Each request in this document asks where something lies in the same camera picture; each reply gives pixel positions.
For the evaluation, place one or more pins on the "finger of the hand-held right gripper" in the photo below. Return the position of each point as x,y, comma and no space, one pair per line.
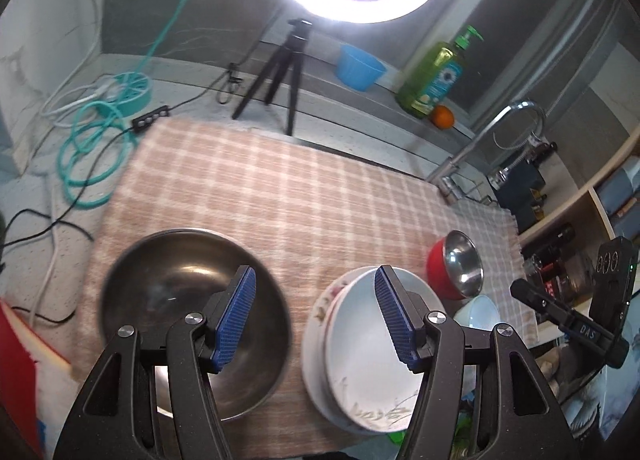
540,302

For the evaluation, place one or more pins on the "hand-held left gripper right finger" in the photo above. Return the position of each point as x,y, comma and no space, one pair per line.
395,320

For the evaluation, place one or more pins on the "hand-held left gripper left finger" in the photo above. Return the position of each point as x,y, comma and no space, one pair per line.
232,315

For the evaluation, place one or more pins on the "pink blossom deep plate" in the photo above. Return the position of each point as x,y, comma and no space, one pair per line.
360,350

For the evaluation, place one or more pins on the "large steel bowl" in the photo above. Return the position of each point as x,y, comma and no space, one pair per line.
165,280

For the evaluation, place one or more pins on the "rose pattern deep plate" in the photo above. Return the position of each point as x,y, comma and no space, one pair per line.
314,365

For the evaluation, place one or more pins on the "pale blue bowl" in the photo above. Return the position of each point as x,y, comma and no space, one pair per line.
480,312

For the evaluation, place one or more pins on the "wooden shelf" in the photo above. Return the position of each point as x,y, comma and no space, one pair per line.
600,202

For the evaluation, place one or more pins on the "small red steel bowl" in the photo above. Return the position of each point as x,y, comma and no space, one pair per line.
462,260

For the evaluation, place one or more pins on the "dark knife block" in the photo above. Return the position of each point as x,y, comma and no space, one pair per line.
525,185

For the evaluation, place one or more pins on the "checked beige cloth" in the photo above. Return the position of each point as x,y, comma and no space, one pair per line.
300,190

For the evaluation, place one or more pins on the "chrome faucet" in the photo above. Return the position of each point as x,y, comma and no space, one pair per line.
475,145

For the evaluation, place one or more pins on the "orange fruit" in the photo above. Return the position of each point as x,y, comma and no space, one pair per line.
442,117

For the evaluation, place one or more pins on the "red book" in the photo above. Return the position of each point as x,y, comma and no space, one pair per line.
20,380

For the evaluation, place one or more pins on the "green dish soap bottle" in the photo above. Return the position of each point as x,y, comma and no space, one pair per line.
430,79

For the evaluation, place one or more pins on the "round teal power strip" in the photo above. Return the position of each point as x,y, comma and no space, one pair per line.
132,89

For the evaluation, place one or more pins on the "blue plastic cup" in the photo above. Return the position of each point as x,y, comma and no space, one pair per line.
357,67

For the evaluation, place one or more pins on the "black mini tripod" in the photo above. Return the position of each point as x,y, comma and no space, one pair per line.
299,37

